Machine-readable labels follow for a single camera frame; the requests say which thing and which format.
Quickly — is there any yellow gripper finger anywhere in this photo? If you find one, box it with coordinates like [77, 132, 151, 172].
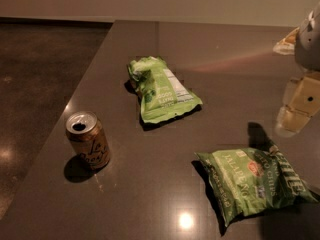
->
[273, 28, 299, 55]
[275, 72, 320, 137]

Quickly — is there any green rice chip bag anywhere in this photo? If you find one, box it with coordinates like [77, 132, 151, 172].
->
[127, 56, 202, 124]

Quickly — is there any green jalapeno chip bag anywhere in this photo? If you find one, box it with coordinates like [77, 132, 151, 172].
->
[196, 145, 319, 226]

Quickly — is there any orange soda can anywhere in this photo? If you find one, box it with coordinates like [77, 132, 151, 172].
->
[65, 111, 110, 170]

